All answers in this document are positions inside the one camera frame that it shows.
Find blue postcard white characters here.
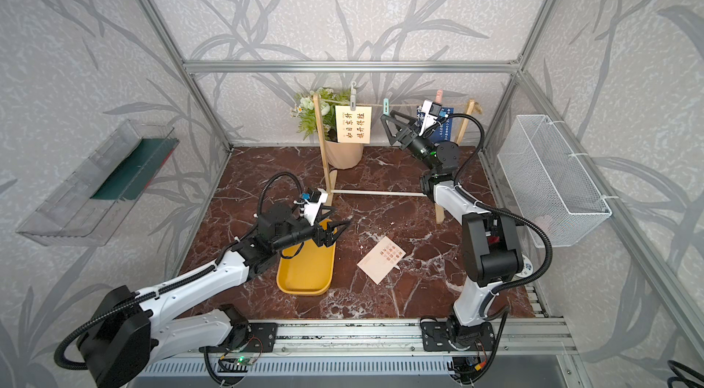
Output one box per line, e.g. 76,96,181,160
429,107,455,143

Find cream postcard red stamps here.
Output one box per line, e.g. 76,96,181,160
357,237,406,285

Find cream postcard red characters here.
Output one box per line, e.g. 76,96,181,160
335,106,372,144

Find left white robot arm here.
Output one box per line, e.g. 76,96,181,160
53,172,350,387

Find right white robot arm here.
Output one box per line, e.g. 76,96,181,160
381,104,553,351

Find wooden hanging rack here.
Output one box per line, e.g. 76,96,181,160
313,95,483,225

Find yellow plastic tray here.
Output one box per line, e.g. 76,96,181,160
276,241,337,296

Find potted green plant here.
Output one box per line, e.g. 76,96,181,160
291,87,363,170

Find green circuit board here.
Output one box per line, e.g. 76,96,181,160
217,355,260,373

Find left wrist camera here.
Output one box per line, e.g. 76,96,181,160
297,188,328,226

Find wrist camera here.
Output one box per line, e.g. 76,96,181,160
417,100,444,135
297,188,328,226

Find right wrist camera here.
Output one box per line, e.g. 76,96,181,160
417,100,444,135

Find jute string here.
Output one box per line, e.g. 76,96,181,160
315,97,477,111

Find white wire mesh basket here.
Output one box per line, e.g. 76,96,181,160
498,115,612,248

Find clear plastic wall shelf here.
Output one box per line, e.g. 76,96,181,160
16,120,180,247

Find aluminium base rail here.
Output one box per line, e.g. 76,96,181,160
112,317,579,359

